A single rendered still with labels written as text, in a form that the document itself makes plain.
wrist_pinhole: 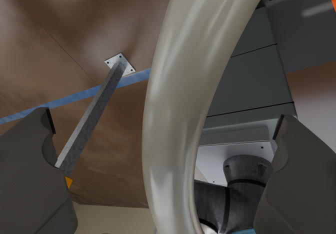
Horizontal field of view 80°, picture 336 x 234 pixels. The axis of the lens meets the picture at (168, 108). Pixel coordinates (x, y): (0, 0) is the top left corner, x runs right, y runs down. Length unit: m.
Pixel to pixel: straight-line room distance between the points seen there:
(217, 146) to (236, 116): 0.13
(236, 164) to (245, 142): 0.10
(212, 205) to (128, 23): 1.29
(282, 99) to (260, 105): 0.07
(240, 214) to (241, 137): 0.25
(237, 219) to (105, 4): 1.44
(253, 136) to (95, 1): 1.32
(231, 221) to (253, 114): 0.36
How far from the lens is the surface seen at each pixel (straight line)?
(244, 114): 0.79
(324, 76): 1.86
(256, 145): 0.77
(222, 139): 0.80
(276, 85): 0.87
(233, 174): 0.82
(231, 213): 0.74
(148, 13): 1.51
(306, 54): 1.67
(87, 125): 1.40
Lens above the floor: 1.32
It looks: 40 degrees down
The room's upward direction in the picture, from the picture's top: 166 degrees counter-clockwise
